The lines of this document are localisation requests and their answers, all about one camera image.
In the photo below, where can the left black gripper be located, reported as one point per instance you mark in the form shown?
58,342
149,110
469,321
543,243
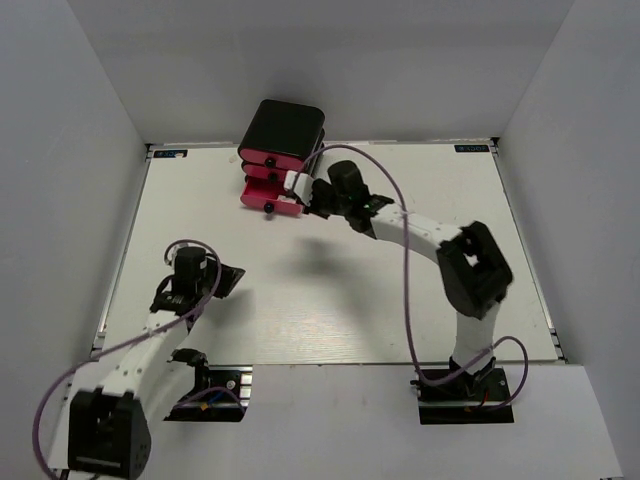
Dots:
230,278

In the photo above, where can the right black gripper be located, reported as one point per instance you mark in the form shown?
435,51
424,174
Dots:
314,208

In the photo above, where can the pink drawer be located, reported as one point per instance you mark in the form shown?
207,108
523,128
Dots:
263,196
270,159
263,173

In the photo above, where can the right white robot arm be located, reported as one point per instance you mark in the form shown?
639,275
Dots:
474,272

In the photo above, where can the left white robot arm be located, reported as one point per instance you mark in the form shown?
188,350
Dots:
110,427

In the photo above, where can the black drawer cabinet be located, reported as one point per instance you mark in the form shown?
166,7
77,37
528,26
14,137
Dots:
289,128

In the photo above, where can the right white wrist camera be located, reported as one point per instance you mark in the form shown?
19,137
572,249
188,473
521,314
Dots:
299,185

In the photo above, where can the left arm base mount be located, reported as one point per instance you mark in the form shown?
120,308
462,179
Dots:
221,394

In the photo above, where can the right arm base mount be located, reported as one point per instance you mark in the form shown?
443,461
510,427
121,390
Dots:
456,404

